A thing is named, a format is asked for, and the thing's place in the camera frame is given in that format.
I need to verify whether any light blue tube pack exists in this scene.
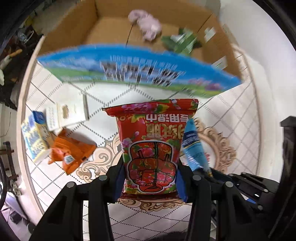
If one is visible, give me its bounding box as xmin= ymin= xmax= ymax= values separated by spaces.
xmin=182 ymin=118 xmax=212 ymax=177

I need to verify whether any red floral wet wipes pack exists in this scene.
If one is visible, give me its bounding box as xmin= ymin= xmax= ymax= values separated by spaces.
xmin=104 ymin=98 xmax=198 ymax=197

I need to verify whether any white box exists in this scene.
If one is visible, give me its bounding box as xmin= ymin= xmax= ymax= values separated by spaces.
xmin=45 ymin=94 xmax=88 ymax=131

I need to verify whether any green snack packet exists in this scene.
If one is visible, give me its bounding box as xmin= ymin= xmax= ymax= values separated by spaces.
xmin=161 ymin=28 xmax=202 ymax=56

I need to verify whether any lilac soft cloth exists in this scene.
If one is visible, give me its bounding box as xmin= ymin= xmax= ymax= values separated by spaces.
xmin=128 ymin=9 xmax=162 ymax=42

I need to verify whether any orange snack packet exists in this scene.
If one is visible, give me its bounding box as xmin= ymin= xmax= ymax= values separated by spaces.
xmin=48 ymin=129 xmax=97 ymax=175

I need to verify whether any white patterned tablecloth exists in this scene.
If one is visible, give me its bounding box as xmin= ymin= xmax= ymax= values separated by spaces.
xmin=16 ymin=39 xmax=282 ymax=241

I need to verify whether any blue white tissue pack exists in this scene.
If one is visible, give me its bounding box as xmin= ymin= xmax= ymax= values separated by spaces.
xmin=21 ymin=111 xmax=54 ymax=162

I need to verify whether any cardboard box with blue print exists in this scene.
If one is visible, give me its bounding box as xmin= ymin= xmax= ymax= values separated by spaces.
xmin=38 ymin=1 xmax=242 ymax=97

